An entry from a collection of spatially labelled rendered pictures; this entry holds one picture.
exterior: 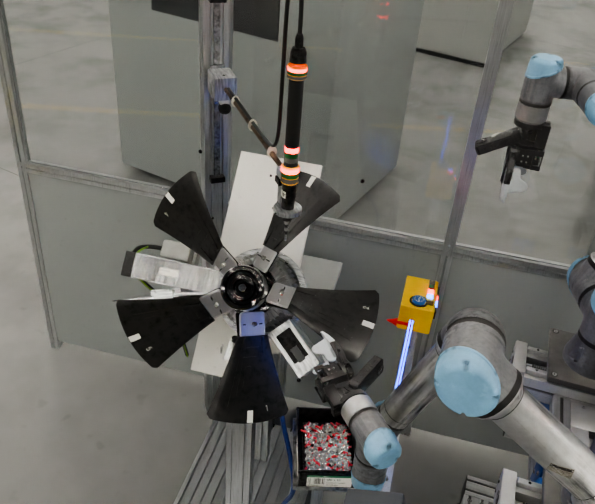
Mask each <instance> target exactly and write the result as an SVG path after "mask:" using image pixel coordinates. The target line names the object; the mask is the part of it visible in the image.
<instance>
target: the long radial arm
mask: <svg viewBox="0 0 595 504"><path fill-rule="evenodd" d="M131 278H136V279H139V280H143V281H148V282H152V283H157V284H161V285H166V286H170V287H175V288H183V289H184V290H188V291H193V292H205V291H208V292H210V291H212V290H215V289H217V288H219V287H220V284H221V280H222V278H223V275H222V274H221V273H220V271H219V270H215V269H210V268H205V267H201V266H196V265H191V264H187V263H182V262H178V261H173V260H168V259H164V258H159V257H154V256H150V255H145V254H140V253H136V256H135V260H134V265H133V269H132V273H131Z"/></svg>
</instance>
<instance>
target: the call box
mask: <svg viewBox="0 0 595 504"><path fill-rule="evenodd" d="M429 281H430V280H428V279H423V278H418V277H414V276H407V278H406V283H405V287H404V292H403V296H402V301H401V305H400V310H399V315H398V321H403V322H407V323H409V321H410V320H411V319H413V320H412V321H413V326H412V331H415V332H419V333H424V334H429V333H430V329H431V324H432V320H433V316H434V311H435V305H436V298H437V291H438V285H439V283H438V281H436V282H435V288H434V294H433V299H429V298H427V294H428V287H429ZM415 295H421V296H423V297H425V299H426V303H425V304H424V305H421V306H420V305H416V304H414V303H413V302H412V298H413V296H415ZM428 300H430V301H434V303H433V306H430V305H427V301H428ZM397 328H401V329H405V330H408V326H405V325H400V324H397Z"/></svg>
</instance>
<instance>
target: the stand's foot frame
mask: <svg viewBox="0 0 595 504"><path fill-rule="evenodd" d="M287 432H288V437H289V441H290V445H291V450H292V456H293V429H291V428H287ZM290 491H291V473H290V466H289V460H288V455H287V450H286V445H285V441H284V436H283V432H282V427H281V426H279V425H275V424H272V425H271V439H270V454H269V456H268V459H267V462H263V461H262V460H261V462H260V463H259V460H256V459H254V469H253V490H252V502H251V504H281V503H282V502H283V501H284V499H285V498H286V497H287V496H288V495H289V494H290ZM225 493H226V422H221V421H216V420H214V421H213V423H212V425H211V427H210V429H209V431H208V433H207V435H206V437H205V439H204V441H203V443H202V446H201V448H200V450H199V452H198V454H197V456H196V458H195V460H194V462H193V464H192V466H191V468H190V470H189V472H188V474H187V477H186V479H185V481H184V483H183V485H182V487H181V489H180V491H179V493H178V495H177V497H176V499H175V501H174V503H173V504H225ZM307 494H308V490H296V491H295V494H294V496H293V498H292V499H291V500H290V501H289V502H288V503H287V504H305V500H306V497H307Z"/></svg>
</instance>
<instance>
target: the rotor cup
mask: <svg viewBox="0 0 595 504"><path fill-rule="evenodd" d="M253 267H254V266H253V264H249V265H238V266H235V267H233V268H231V269H230V270H228V271H227V272H226V273H225V275H224V276H223V278H222V280H221V284H220V292H221V296H222V298H223V300H224V302H225V303H226V304H227V305H228V306H229V307H231V308H232V309H233V310H234V311H236V312H237V313H242V312H245V311H247V312H264V313H266V312H268V311H269V310H270V309H271V308H272V307H271V306H266V305H265V303H266V298H267V296H268V294H269V292H270V290H271V288H272V286H273V284H274V283H277V282H276V279H275V277H274V276H273V274H272V273H271V272H270V271H268V273H267V274H266V273H264V272H262V271H261V270H259V269H258V268H256V267H254V268H253ZM255 268H256V269H255ZM257 269H258V270H257ZM240 284H245V285H246V290H245V291H243V292H241V291H239V289H238V286H239V285H240ZM265 292H267V295H266V294H264V293H265Z"/></svg>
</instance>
